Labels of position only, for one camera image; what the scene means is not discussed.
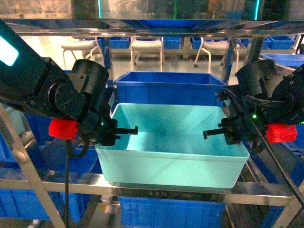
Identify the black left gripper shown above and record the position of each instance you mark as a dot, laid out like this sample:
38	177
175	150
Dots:
98	129

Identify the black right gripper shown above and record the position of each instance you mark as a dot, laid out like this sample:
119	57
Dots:
236	128

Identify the teal plastic bin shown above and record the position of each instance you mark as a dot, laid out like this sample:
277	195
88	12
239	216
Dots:
169	148

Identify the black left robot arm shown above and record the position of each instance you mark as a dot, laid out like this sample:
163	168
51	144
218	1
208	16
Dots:
74	102

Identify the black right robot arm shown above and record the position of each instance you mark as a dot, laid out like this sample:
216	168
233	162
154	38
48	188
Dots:
264	104

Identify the blue bin lower shelf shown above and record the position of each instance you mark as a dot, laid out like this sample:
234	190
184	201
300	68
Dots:
168	213

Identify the blue bin behind teal bin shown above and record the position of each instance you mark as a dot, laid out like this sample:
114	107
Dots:
169	88

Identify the red right wrist block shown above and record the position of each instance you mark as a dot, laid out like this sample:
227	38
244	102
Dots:
280	133

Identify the red wrist block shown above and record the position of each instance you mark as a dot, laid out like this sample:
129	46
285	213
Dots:
63	129
280	133

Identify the red left wrist block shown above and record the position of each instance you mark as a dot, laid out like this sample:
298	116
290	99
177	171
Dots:
63	129

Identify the grey chair right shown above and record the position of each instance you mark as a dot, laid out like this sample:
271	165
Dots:
210	48

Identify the grey chair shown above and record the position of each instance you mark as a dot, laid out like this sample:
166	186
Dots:
82	45
148	45
210	48

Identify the grey chair centre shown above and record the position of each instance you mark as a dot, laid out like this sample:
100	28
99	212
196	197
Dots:
148	45

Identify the grey chair left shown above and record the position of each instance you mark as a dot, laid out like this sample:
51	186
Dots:
82	45

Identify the steel shelf frame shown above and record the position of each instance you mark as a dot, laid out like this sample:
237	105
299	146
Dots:
285	195

